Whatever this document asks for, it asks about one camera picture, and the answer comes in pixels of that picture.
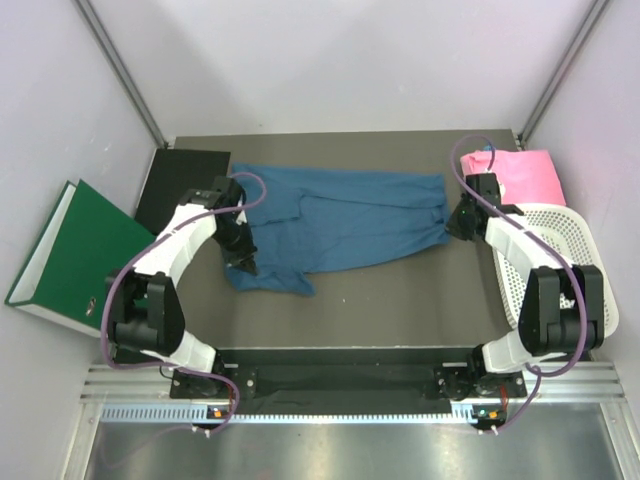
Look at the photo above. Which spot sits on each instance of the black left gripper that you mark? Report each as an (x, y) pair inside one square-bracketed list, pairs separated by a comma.
[(247, 248)]

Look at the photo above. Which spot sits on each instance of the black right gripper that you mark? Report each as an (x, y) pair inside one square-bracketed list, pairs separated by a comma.
[(452, 225)]

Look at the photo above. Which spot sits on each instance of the blue t shirt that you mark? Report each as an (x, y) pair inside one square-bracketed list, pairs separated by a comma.
[(313, 220)]

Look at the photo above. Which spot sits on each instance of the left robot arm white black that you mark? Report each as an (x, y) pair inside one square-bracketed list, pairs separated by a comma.
[(142, 312)]

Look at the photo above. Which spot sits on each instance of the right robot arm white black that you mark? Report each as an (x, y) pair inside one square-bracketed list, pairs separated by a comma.
[(562, 311)]

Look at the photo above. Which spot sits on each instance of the pink folded t shirt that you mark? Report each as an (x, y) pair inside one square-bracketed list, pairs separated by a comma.
[(527, 177)]

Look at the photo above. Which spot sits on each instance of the green ring binder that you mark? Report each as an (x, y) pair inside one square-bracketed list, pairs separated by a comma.
[(85, 238)]

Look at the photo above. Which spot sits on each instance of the right aluminium corner post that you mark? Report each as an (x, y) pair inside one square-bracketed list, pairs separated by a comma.
[(585, 29)]

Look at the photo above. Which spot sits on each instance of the aluminium corner post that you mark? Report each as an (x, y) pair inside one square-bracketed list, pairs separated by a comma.
[(103, 39), (585, 29)]

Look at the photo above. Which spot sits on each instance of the grey slotted cable duct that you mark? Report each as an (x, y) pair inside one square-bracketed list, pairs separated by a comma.
[(209, 415)]

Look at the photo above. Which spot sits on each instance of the left aluminium corner post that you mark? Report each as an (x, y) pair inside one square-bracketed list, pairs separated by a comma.
[(103, 39)]

